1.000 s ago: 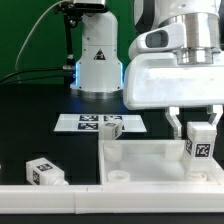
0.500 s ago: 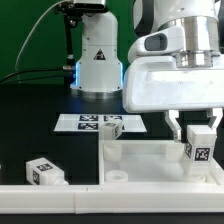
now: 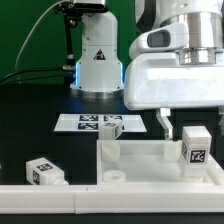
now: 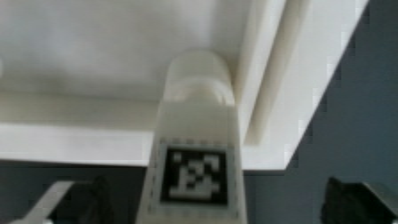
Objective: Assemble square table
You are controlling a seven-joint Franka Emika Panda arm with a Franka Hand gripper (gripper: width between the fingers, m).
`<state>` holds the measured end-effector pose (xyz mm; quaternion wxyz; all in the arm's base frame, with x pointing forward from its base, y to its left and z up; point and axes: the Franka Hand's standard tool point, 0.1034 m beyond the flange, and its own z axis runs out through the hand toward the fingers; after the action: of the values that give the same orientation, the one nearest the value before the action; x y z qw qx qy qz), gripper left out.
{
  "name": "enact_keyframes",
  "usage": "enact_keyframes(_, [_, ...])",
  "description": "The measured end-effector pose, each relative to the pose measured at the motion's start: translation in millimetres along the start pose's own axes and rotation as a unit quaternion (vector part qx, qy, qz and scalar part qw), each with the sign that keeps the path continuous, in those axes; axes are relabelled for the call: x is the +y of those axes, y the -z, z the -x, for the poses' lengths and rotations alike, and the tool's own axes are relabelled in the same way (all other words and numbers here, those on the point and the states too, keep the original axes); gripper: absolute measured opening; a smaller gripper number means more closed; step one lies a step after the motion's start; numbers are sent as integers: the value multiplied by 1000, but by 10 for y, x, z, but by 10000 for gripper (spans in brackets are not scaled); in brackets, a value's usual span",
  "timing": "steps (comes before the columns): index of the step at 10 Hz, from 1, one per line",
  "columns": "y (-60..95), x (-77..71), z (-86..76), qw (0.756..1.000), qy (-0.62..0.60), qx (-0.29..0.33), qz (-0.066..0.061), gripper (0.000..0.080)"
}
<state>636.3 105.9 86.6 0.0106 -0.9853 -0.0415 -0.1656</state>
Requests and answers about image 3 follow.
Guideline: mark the black camera stand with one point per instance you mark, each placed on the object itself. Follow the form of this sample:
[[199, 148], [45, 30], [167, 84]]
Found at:
[[73, 11]]

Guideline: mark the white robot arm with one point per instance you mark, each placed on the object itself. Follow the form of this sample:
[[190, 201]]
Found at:
[[99, 73]]

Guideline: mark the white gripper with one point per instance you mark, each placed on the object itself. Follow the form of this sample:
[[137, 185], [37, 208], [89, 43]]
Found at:
[[155, 78]]

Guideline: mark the white L-shaped fence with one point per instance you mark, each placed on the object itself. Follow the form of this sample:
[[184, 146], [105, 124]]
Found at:
[[154, 197]]

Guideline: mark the white square tabletop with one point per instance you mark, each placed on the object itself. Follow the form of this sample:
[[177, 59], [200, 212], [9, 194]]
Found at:
[[149, 161]]

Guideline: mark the white sheet with tags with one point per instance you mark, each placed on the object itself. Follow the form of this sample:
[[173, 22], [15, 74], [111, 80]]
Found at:
[[92, 122]]

